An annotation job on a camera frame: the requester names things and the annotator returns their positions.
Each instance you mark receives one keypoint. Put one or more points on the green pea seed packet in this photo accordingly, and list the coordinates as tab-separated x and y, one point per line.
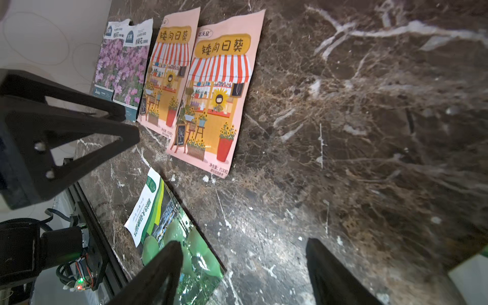
156	220

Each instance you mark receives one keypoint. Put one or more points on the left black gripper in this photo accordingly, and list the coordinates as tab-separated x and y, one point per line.
15	160

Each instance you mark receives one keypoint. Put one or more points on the orange marigold seed packet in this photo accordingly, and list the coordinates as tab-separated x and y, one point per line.
168	71

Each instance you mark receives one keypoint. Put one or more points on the white green-text seed packet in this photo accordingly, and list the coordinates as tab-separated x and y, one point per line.
470	278

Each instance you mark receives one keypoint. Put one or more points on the white orange-text seed packet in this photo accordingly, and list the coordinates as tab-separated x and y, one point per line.
211	109

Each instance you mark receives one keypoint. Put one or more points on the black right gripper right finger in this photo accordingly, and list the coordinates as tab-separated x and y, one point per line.
332	283

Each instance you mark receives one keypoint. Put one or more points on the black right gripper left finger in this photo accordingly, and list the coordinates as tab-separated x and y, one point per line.
157	282

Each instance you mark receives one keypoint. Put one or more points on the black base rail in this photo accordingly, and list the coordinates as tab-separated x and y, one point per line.
99	260

